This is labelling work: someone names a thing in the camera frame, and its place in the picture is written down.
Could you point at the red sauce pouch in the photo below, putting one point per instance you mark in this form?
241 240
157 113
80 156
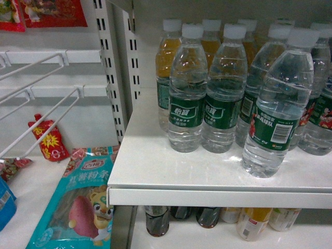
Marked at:
52 146

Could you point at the white slotted upright post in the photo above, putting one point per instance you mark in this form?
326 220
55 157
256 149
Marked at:
116 27

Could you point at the teal sweet potato noodle bag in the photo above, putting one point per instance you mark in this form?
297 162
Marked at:
78 214

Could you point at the dark tea bottle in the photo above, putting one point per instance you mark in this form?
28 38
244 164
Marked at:
157 220

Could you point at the red snack bag left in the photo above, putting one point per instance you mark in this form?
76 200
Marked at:
11 16

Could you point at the red snack bag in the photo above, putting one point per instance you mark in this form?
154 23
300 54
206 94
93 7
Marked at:
50 13
11 16

